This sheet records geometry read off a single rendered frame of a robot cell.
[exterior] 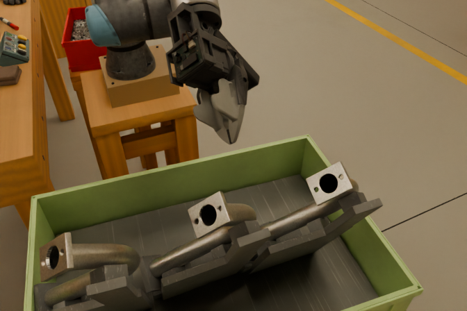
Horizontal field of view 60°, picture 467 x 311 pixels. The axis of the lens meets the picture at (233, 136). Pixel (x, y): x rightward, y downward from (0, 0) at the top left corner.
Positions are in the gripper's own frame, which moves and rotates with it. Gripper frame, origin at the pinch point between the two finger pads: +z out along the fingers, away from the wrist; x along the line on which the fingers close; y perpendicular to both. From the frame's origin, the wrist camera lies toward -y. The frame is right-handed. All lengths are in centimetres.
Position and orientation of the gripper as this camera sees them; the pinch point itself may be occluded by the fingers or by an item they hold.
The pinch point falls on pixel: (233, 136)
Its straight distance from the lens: 57.9
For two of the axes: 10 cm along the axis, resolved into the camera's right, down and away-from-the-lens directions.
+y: -6.4, -1.6, -7.5
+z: 2.1, 9.1, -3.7
